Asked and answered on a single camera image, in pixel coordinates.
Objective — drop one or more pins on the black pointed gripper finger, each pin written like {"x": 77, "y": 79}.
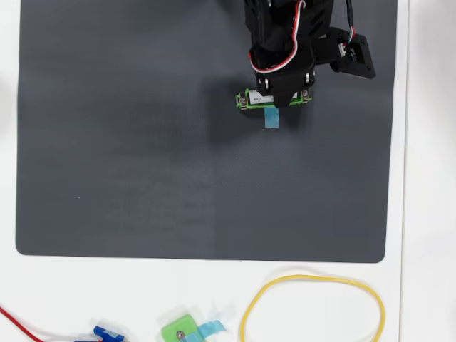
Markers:
{"x": 284, "y": 99}

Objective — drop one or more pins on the white cylindrical battery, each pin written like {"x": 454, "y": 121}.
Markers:
{"x": 260, "y": 98}

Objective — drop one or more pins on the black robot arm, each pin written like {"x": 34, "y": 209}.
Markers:
{"x": 281, "y": 25}

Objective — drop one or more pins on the blue tape strip on holder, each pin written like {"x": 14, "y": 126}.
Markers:
{"x": 272, "y": 119}

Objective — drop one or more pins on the green battery holder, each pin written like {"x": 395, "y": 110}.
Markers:
{"x": 256, "y": 105}

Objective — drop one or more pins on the dark grey mat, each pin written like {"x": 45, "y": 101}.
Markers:
{"x": 142, "y": 178}

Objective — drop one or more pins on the yellow rubber band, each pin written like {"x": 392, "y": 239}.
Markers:
{"x": 249, "y": 310}

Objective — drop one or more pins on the blue tape on green block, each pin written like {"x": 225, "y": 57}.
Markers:
{"x": 212, "y": 327}

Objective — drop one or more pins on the green block with screw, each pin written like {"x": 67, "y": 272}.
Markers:
{"x": 178, "y": 326}

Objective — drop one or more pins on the blue connector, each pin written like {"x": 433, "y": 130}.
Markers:
{"x": 105, "y": 334}

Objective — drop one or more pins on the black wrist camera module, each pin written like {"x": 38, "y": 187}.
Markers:
{"x": 351, "y": 57}

